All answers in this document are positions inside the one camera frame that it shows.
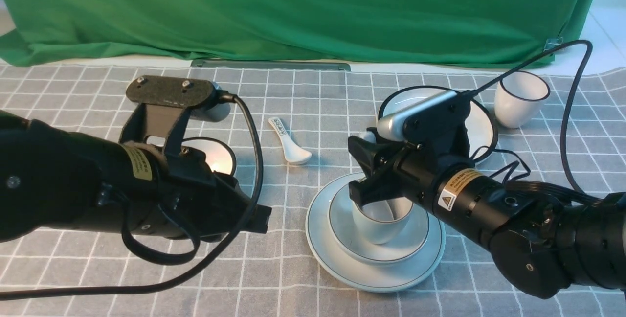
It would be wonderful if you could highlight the grey checkered tablecloth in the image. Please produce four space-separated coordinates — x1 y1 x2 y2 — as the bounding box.
0 64 625 317

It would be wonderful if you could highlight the white bowl with black rim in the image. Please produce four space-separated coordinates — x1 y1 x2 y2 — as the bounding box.
182 137 237 175

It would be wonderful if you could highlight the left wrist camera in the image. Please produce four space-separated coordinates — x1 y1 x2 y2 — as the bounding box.
119 75 231 156

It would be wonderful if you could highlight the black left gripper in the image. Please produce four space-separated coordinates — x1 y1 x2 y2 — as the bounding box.
127 145 252 242

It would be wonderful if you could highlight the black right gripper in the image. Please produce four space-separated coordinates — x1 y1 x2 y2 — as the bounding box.
347 136 465 210

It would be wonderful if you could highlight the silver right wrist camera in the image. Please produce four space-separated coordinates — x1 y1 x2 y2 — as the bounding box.
377 90 474 156

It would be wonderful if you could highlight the green backdrop cloth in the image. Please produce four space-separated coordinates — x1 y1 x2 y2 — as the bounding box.
1 0 593 68

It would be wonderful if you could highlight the black right camera cable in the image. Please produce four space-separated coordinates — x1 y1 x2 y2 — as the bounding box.
465 40 595 195

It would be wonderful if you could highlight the white ceramic spoon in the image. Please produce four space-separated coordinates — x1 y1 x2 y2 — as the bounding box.
268 117 312 165

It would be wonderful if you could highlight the metal backdrop clip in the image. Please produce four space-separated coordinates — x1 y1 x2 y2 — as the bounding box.
543 37 568 54

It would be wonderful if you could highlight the white cup with black rim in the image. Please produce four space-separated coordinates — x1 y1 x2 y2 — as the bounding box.
494 71 551 129

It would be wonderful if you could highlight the light blue ceramic bowl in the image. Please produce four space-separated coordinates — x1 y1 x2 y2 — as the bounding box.
327 186 429 264

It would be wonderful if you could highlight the grey metal bar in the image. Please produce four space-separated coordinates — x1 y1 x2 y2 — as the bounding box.
190 59 351 72

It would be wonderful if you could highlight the large light blue plate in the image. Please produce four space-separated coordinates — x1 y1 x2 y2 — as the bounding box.
305 173 446 293

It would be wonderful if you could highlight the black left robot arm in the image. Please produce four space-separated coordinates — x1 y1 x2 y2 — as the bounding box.
1 106 252 242

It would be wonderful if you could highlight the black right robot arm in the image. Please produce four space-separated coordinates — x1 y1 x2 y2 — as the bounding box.
347 135 626 299

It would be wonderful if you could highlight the light blue ceramic cup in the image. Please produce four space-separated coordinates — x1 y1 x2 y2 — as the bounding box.
352 197 414 244

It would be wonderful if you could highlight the black camera cable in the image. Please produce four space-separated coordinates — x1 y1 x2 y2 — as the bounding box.
465 40 595 195
0 91 265 302

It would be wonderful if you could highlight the black left camera cable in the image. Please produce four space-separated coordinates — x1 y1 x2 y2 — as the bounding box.
0 91 265 302

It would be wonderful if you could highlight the cartoon plate with black rim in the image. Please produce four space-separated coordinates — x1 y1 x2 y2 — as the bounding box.
377 85 498 163

